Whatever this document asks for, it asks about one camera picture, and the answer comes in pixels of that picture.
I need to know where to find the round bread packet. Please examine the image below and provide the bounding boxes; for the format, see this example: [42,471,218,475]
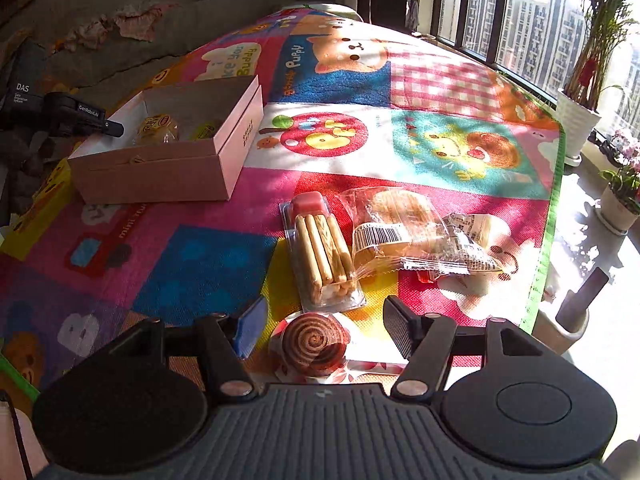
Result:
[135,114,180,146]

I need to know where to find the tall green potted plant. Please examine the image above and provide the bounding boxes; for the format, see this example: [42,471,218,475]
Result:
[562,0,640,111]

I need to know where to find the beige container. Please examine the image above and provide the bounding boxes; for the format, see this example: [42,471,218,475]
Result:
[532,310,591,356]

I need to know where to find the breadstick pack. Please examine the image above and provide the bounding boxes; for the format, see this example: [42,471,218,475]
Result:
[279,191,367,313]

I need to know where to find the clear bread packet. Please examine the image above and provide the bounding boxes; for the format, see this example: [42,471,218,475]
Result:
[340,186,471,277]

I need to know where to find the small white cake packet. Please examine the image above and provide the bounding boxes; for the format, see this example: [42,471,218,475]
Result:
[442,212,511,275]

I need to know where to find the pink flowering pot plant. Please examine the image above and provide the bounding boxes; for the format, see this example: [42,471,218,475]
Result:
[597,127,640,236]

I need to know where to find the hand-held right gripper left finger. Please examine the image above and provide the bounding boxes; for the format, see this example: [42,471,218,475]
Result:
[102,296,268,401]

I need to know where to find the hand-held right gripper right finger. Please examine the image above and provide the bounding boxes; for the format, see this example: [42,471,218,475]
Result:
[382,295,546,401]

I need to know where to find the colourful cartoon play mat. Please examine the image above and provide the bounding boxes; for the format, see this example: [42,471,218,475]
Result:
[0,2,566,401]

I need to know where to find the yellow-green snack packet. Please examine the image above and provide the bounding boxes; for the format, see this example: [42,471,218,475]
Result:
[187,119,223,142]

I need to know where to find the white plant pot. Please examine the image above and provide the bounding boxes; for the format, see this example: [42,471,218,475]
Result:
[555,87,603,161]

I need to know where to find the black window frame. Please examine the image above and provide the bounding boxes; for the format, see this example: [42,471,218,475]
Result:
[407,0,640,111]

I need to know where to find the dark flat tool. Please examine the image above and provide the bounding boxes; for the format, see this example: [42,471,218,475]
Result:
[557,267,611,323]

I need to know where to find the pink floral clothes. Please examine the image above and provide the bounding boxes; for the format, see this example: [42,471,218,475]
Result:
[65,2,181,53]

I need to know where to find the swirl roll cake packet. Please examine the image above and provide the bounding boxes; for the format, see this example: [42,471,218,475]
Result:
[269,310,408,386]

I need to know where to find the pink cardboard box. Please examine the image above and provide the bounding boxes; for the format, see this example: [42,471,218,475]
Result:
[67,75,264,204]

